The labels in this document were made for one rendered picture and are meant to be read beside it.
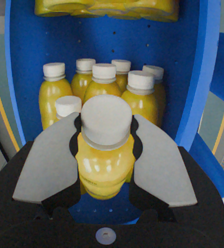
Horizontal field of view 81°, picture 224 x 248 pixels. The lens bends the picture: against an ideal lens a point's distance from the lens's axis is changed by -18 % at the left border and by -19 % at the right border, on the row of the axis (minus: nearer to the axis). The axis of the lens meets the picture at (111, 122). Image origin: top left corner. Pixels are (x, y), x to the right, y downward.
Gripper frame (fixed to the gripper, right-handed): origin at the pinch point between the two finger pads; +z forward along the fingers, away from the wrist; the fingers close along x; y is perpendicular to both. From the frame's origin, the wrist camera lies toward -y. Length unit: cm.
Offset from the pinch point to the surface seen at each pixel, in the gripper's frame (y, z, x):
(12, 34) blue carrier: -7.2, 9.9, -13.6
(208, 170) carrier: 50, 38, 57
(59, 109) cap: 4.1, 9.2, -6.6
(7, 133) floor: 91, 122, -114
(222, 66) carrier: -3.4, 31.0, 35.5
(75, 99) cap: 3.3, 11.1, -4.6
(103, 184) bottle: 7.8, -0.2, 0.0
